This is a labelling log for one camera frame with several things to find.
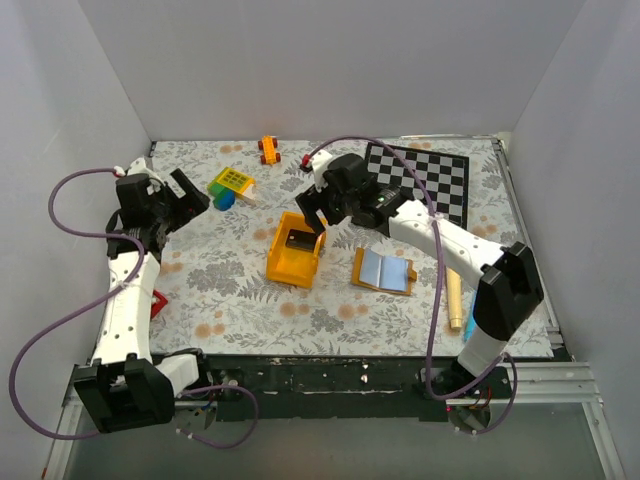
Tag red toy block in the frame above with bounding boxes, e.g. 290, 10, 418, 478
150, 290, 168, 319

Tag orange toy car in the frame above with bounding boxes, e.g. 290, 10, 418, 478
258, 135, 281, 165

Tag tan leather card holder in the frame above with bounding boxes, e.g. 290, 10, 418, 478
351, 247, 417, 296

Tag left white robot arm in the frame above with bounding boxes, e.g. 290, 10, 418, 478
72, 166, 213, 433

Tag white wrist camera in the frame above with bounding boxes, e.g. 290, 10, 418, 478
300, 149, 333, 184
126, 156, 162, 182

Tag yellow green toy block house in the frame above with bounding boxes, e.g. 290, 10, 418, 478
207, 167, 257, 211

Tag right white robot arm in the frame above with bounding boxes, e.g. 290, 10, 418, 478
296, 151, 544, 398

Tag beige toy microphone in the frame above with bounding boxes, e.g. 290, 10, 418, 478
446, 268, 464, 332

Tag floral table mat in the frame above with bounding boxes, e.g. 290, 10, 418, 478
97, 138, 551, 359

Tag black white chessboard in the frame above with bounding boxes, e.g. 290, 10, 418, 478
364, 142, 470, 229

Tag dark credit card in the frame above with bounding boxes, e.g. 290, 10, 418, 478
285, 229, 317, 252

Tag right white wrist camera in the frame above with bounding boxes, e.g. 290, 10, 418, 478
300, 149, 333, 184

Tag blue toy microphone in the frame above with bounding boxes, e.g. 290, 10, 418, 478
463, 296, 476, 342

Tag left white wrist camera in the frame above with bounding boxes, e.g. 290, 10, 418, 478
126, 156, 162, 182

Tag yellow plastic bin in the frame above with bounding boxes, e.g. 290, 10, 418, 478
266, 212, 326, 289

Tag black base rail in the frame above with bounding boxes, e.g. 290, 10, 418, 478
176, 354, 512, 422

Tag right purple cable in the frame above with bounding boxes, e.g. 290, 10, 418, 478
302, 135, 517, 435

